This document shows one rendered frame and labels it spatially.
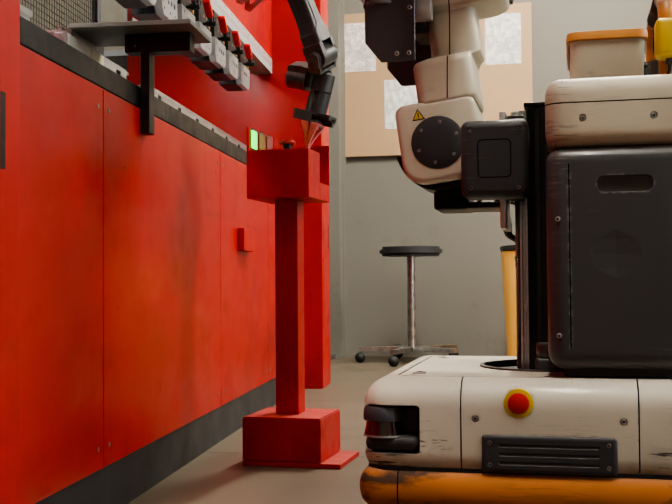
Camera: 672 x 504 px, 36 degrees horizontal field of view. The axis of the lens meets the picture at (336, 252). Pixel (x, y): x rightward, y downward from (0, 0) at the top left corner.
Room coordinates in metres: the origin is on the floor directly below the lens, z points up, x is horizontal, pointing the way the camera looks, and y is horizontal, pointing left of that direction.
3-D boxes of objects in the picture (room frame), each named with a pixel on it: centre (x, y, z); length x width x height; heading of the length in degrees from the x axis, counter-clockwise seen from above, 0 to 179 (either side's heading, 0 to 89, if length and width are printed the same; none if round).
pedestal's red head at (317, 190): (2.63, 0.12, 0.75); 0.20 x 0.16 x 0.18; 166
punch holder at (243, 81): (3.81, 0.37, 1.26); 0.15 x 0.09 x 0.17; 173
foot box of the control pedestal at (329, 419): (2.62, 0.09, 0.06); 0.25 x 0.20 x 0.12; 76
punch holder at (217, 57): (3.41, 0.42, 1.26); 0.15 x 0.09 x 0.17; 173
